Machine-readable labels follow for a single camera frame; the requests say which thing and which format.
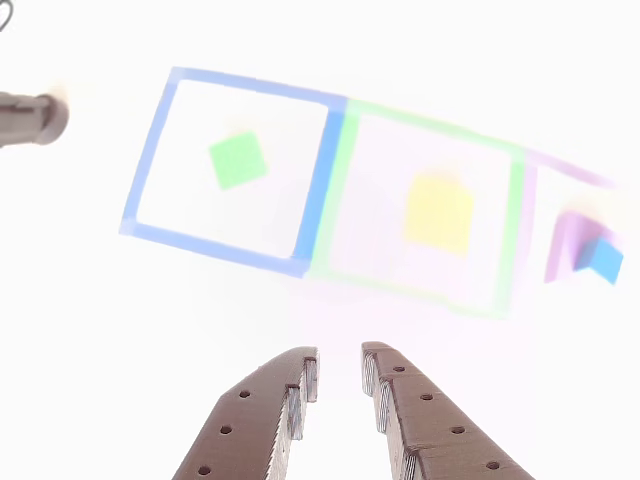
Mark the blue square frame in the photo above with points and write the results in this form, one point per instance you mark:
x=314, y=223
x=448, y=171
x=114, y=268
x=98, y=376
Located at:
x=320, y=190

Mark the orange block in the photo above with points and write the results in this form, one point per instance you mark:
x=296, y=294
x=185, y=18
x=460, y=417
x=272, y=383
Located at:
x=440, y=215

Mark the purple block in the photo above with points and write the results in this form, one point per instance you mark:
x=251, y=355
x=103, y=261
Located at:
x=565, y=245

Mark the black tripod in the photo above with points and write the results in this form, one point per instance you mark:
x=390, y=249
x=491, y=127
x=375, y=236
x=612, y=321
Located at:
x=35, y=117

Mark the green block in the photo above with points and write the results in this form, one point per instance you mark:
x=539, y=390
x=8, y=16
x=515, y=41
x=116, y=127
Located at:
x=237, y=160

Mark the small blue cube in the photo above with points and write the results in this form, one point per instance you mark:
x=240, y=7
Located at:
x=605, y=260

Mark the purple square frame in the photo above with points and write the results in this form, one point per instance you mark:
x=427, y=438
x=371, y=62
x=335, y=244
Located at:
x=550, y=165

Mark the green square frame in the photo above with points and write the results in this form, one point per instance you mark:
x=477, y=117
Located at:
x=340, y=175

